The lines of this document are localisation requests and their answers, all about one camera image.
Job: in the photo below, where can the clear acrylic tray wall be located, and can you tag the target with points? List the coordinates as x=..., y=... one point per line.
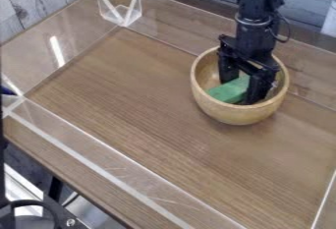
x=109, y=74

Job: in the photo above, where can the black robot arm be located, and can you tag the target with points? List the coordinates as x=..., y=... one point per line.
x=258, y=9

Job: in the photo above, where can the black table leg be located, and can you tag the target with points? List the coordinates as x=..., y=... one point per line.
x=55, y=189

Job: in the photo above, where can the brown wooden bowl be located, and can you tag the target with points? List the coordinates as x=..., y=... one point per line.
x=234, y=114

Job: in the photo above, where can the black metal bracket with screw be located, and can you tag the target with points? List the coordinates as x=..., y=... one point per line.
x=58, y=217

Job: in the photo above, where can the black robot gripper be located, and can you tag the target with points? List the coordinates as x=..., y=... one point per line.
x=251, y=45

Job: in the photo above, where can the green wooden block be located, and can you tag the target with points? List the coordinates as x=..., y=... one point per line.
x=233, y=91

